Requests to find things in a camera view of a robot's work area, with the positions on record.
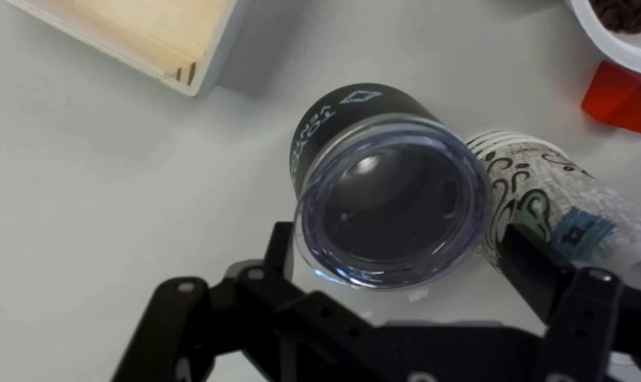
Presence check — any dark food in bowl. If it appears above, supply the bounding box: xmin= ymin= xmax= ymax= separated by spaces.
xmin=591 ymin=0 xmax=641 ymax=35

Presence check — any light wooden box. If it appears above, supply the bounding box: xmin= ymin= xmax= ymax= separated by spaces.
xmin=5 ymin=0 xmax=248 ymax=99

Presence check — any black flask tumbler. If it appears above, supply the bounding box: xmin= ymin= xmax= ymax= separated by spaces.
xmin=286 ymin=82 xmax=444 ymax=207

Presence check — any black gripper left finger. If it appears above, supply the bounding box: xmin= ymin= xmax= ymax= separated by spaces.
xmin=111 ymin=220 xmax=380 ymax=382

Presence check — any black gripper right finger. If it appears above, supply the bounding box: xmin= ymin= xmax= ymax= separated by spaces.
xmin=496 ymin=223 xmax=641 ymax=382

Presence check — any small red plastic piece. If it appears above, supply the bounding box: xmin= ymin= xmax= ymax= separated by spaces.
xmin=580 ymin=60 xmax=641 ymax=136

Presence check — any white bowl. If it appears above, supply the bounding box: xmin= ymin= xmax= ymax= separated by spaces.
xmin=563 ymin=0 xmax=641 ymax=79

